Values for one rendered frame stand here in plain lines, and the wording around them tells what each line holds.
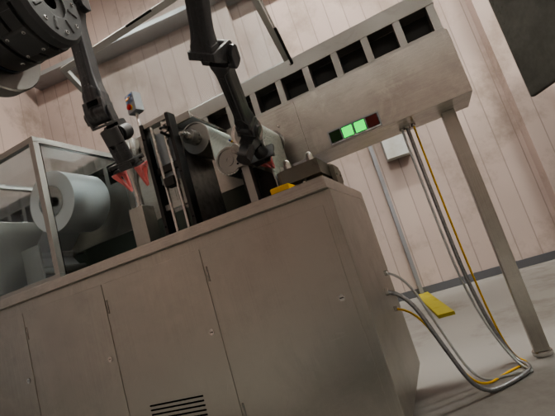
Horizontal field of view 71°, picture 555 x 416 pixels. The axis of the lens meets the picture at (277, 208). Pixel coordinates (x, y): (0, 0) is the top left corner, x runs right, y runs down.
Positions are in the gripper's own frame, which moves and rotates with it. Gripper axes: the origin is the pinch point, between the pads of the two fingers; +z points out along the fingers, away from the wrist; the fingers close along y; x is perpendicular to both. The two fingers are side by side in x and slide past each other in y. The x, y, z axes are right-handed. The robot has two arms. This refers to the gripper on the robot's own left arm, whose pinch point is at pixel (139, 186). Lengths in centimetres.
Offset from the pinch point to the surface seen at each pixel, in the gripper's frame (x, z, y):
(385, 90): -69, 11, -93
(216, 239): -5.9, 28.8, -13.5
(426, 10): -78, -14, -120
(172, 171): -41.5, 6.3, 5.1
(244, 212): -3.6, 21.7, -27.8
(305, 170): -29, 22, -50
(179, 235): -8.0, 23.5, -0.5
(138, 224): -55, 27, 40
